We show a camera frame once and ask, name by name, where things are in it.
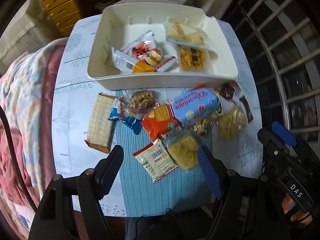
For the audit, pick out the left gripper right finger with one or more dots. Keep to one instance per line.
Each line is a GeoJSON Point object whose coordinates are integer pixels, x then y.
{"type": "Point", "coordinates": [209, 166]}

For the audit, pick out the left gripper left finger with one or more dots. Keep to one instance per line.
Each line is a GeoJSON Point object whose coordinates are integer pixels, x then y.
{"type": "Point", "coordinates": [106, 171]}

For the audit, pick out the pale puffed snack small bag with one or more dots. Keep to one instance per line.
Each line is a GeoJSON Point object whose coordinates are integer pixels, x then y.
{"type": "Point", "coordinates": [183, 149]}

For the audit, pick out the wafer bar brown box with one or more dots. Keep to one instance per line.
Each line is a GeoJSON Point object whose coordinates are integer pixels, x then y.
{"type": "Point", "coordinates": [99, 128]}

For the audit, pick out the yellow puffed snack clear bag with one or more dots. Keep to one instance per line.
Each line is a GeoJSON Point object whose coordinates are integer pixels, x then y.
{"type": "Point", "coordinates": [231, 123]}

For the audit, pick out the white barcode snack packet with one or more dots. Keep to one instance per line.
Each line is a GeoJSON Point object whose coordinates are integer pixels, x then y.
{"type": "Point", "coordinates": [156, 160]}

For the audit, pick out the blue foil candy packet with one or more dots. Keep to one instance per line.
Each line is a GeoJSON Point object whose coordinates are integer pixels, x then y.
{"type": "Point", "coordinates": [130, 121]}

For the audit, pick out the brown chocolate sachet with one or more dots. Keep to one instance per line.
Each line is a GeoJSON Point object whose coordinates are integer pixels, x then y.
{"type": "Point", "coordinates": [247, 108]}

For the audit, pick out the blue red biscuit roll pack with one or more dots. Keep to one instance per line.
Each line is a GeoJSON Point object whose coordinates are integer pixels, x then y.
{"type": "Point", "coordinates": [183, 111]}

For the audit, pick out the nut brittle clear packet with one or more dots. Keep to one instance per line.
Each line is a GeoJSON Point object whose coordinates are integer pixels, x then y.
{"type": "Point", "coordinates": [139, 103]}

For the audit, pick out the dark jerky red-trim packet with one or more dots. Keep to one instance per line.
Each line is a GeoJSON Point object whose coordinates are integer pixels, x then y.
{"type": "Point", "coordinates": [229, 90]}

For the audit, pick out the fried cracker clear packet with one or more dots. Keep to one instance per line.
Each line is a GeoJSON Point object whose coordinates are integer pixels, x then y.
{"type": "Point", "coordinates": [192, 59]}

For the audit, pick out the orange white stick packet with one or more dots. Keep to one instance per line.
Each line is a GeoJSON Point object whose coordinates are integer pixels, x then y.
{"type": "Point", "coordinates": [128, 64]}

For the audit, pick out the red jujube snack packet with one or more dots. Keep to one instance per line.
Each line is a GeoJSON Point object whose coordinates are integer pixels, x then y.
{"type": "Point", "coordinates": [145, 49]}

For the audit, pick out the large pale pastry bag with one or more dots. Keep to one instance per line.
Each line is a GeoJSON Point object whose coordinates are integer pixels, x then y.
{"type": "Point", "coordinates": [182, 34]}

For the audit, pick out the nut cluster red-edge packet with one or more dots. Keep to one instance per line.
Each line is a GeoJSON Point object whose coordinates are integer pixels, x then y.
{"type": "Point", "coordinates": [203, 127]}

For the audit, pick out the green pineapple cake packet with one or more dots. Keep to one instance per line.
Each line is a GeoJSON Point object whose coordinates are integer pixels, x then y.
{"type": "Point", "coordinates": [219, 111]}

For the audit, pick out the person's hand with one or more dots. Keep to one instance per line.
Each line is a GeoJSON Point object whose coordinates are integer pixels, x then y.
{"type": "Point", "coordinates": [293, 213]}

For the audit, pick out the pink blanket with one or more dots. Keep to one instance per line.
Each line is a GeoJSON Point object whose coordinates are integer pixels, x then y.
{"type": "Point", "coordinates": [14, 205]}

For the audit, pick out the floral fleece blanket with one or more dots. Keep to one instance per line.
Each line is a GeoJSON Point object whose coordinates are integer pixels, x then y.
{"type": "Point", "coordinates": [21, 98]}

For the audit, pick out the metal window grille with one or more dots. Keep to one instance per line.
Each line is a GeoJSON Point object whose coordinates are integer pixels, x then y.
{"type": "Point", "coordinates": [281, 41]}

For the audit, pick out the white plastic storage bin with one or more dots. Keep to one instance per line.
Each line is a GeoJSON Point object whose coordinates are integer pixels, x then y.
{"type": "Point", "coordinates": [121, 24]}

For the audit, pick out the lace covered cabinet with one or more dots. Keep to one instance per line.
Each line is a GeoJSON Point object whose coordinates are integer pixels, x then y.
{"type": "Point", "coordinates": [29, 30]}

